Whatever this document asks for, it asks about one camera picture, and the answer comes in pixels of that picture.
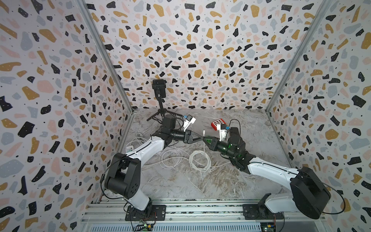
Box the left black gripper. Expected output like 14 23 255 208
170 130 203 146

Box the white charging cable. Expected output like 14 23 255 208
126 130 232 173

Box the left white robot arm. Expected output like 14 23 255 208
104 115 203 213

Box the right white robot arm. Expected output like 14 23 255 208
203 127 331 219

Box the red grid box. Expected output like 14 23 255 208
211 119 225 131

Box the white power adapter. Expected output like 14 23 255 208
126 146 134 154

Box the right circuit board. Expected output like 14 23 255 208
260 222 276 232

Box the circuit board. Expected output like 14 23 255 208
260 222 276 232
135 223 153 232

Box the left circuit board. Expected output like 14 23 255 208
135 223 153 232

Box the black camera on tripod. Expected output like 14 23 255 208
147 79 182 123

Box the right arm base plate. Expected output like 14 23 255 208
242 204 284 220

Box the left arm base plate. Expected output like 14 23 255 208
125 205 166 222

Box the aluminium rail frame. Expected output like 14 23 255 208
79 197 331 232

